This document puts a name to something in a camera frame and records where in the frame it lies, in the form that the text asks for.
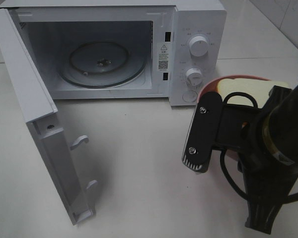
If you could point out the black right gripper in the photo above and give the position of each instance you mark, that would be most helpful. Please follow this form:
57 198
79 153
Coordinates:
265 193

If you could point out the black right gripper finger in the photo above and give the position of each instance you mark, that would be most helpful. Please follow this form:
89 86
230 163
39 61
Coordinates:
276 95

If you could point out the white bread sandwich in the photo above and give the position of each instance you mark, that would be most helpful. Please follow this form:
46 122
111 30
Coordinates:
258 89

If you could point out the pink round plate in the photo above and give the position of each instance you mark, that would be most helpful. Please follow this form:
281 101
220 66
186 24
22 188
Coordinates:
246 133

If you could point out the round door release button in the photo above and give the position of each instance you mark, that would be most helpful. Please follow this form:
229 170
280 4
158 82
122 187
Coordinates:
190 96

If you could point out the white microwave door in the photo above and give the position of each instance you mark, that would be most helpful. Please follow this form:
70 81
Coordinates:
41 117

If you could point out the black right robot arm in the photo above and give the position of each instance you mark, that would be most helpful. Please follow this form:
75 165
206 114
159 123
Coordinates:
272 170

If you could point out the lower white timer knob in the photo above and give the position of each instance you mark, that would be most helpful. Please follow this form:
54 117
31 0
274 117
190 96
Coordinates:
194 76

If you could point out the upper white power knob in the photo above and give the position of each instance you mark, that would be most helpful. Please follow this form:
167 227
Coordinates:
198 46

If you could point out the glass microwave turntable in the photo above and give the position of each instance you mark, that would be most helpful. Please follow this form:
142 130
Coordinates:
103 64

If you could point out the white microwave oven body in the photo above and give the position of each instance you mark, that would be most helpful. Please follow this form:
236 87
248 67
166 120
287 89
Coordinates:
165 27

